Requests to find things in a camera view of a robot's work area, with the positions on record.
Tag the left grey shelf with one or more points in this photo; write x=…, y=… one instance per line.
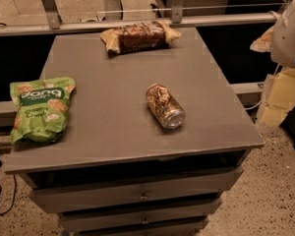
x=7, y=113

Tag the bottom grey drawer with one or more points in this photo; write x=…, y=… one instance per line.
x=159, y=228

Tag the yellow foam blocks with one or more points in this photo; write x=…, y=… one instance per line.
x=278, y=98

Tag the orange soda can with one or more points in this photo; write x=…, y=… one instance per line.
x=164, y=107

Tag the green snack bag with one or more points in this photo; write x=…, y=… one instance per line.
x=42, y=109

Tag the grey drawer cabinet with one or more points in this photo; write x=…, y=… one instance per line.
x=112, y=137

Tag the grey drawer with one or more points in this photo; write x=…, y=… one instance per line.
x=104, y=218
x=159, y=228
x=102, y=195

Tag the brown chip bag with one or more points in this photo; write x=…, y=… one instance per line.
x=139, y=36

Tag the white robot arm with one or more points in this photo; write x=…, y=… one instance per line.
x=282, y=47

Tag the top grey drawer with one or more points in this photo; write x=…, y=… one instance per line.
x=102, y=195

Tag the middle grey drawer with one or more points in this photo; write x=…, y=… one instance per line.
x=104, y=218

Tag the metal rail frame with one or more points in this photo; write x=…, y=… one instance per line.
x=56, y=26

